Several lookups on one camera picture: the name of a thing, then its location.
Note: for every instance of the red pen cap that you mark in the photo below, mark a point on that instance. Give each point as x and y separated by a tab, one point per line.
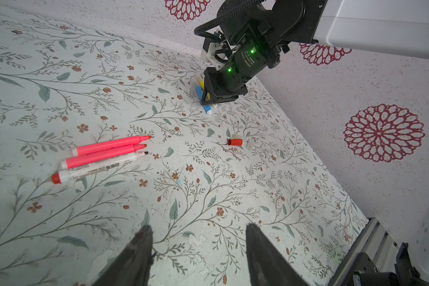
235	142

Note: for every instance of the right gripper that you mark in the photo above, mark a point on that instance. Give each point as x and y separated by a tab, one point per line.
215	88

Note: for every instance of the white marker pen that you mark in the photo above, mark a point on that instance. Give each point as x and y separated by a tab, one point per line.
80	172

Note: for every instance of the aluminium front rail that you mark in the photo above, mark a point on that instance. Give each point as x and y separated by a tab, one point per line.
374	250

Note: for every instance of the lower pink highlighter pen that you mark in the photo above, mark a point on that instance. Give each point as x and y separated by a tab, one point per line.
81	160

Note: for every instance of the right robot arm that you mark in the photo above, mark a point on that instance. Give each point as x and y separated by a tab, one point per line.
245	37

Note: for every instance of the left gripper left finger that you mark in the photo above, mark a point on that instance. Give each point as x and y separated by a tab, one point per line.
132	266

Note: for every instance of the upper pink highlighter pen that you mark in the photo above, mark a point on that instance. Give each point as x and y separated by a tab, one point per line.
93	148

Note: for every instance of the yellow highlighter pen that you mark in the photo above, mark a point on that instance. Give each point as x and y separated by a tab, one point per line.
201	84

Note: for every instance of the clear pen cap on table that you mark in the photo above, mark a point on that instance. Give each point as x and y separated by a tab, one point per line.
250	144

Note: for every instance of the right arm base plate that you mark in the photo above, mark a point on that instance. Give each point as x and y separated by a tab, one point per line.
364	273

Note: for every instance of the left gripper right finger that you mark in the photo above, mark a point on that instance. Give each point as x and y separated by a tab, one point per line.
266	265

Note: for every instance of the pink highlighter pen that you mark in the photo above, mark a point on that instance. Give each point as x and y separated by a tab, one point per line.
93	148
81	160

